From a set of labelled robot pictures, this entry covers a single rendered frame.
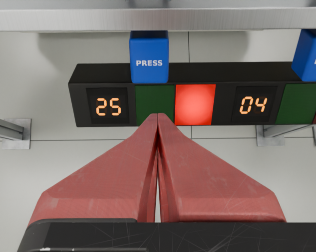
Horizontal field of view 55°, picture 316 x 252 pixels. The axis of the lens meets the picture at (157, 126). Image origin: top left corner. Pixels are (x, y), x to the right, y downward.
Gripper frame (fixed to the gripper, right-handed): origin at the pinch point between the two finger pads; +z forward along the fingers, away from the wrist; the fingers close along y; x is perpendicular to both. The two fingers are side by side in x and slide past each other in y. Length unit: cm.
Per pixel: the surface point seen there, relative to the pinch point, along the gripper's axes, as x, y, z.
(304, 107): 4.8, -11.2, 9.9
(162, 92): 3.4, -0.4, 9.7
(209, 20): -2.7, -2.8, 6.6
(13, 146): 48, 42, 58
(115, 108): 4.8, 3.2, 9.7
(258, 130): 45, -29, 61
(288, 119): 5.9, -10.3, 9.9
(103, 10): -3.3, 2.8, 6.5
